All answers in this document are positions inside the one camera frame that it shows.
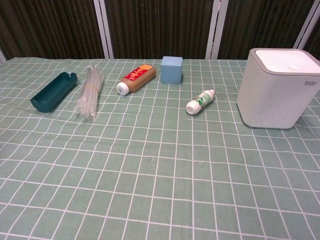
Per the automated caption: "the white lidded trash bin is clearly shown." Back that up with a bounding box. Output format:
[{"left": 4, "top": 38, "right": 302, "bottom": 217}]
[{"left": 236, "top": 47, "right": 320, "bottom": 130}]

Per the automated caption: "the white plastic container lid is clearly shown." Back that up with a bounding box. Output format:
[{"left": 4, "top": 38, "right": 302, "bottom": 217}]
[{"left": 254, "top": 49, "right": 320, "bottom": 73}]

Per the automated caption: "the small white green bottle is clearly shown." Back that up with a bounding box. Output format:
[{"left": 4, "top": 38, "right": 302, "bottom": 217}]
[{"left": 185, "top": 89, "right": 216, "bottom": 116}]

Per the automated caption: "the green checkered tablecloth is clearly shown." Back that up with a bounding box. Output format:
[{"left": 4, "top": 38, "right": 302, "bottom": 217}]
[{"left": 0, "top": 56, "right": 320, "bottom": 240}]

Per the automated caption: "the brown sauce bottle red label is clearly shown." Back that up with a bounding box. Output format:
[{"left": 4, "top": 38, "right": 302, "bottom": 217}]
[{"left": 116, "top": 64, "right": 157, "bottom": 96}]

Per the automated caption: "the light blue cube block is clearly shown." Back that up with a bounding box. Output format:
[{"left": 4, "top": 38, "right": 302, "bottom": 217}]
[{"left": 159, "top": 56, "right": 184, "bottom": 85}]

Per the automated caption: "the bundle of clear straws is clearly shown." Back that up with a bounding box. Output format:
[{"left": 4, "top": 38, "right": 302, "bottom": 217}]
[{"left": 73, "top": 64, "right": 106, "bottom": 124}]

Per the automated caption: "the dark teal plastic tray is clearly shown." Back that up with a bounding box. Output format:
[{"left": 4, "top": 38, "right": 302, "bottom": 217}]
[{"left": 29, "top": 71, "right": 79, "bottom": 114}]

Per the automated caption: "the white folding screen frame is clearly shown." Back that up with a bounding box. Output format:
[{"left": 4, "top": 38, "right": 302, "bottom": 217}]
[{"left": 0, "top": 0, "right": 320, "bottom": 62}]

